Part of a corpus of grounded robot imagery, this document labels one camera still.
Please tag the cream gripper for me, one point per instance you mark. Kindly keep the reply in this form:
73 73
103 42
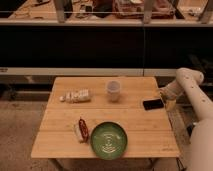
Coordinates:
168 100

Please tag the pink tray on shelf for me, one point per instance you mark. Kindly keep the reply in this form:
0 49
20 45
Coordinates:
135 9

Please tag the black eraser block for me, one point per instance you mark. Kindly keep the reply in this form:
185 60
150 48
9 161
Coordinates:
153 104

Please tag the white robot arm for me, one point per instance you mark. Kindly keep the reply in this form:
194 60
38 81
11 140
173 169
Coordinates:
201 142

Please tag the green round plate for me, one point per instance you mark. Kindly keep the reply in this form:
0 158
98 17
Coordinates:
108 141

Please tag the long metal shelf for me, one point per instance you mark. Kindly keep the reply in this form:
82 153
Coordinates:
99 13

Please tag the wooden table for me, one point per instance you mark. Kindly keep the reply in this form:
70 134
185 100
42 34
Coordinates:
149 132

